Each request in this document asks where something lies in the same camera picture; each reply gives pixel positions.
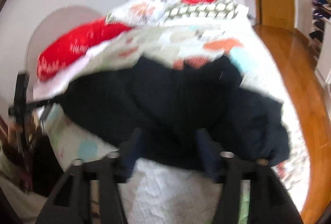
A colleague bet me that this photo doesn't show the black pants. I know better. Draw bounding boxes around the black pants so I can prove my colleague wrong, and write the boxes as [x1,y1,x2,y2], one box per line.
[55,55,291,170]

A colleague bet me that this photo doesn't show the small red pillow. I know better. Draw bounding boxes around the small red pillow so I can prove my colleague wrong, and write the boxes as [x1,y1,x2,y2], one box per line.
[180,0,218,5]

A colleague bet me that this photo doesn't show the heart print quilt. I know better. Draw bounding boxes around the heart print quilt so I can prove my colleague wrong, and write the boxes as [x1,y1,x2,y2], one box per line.
[34,24,311,224]

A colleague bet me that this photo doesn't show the green patterned bolster pillow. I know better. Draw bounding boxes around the green patterned bolster pillow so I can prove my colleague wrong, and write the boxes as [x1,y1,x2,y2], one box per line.
[163,0,249,20]

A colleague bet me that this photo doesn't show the white floral pillow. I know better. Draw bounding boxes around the white floral pillow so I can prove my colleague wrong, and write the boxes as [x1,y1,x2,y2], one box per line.
[107,0,181,27]

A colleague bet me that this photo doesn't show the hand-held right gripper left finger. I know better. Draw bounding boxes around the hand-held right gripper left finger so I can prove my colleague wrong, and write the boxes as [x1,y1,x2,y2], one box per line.
[36,128,144,224]

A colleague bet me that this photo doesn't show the white bed sheet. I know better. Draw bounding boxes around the white bed sheet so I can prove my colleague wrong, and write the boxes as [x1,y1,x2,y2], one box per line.
[34,40,117,100]

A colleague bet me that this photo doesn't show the rack with clothes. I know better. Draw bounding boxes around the rack with clothes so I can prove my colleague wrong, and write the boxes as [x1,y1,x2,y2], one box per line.
[309,0,331,43]

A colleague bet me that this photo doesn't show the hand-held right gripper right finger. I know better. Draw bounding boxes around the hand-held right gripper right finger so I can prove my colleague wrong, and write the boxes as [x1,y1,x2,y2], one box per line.
[194,129,304,224]

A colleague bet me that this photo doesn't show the round white headboard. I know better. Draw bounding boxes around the round white headboard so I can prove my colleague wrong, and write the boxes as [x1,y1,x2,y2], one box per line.
[24,5,104,90]

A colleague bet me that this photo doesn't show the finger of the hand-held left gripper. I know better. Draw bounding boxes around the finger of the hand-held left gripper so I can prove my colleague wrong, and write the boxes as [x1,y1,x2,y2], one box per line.
[8,71,56,160]

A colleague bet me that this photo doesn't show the long red pillow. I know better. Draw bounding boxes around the long red pillow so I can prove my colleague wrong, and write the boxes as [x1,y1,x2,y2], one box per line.
[36,17,133,82]

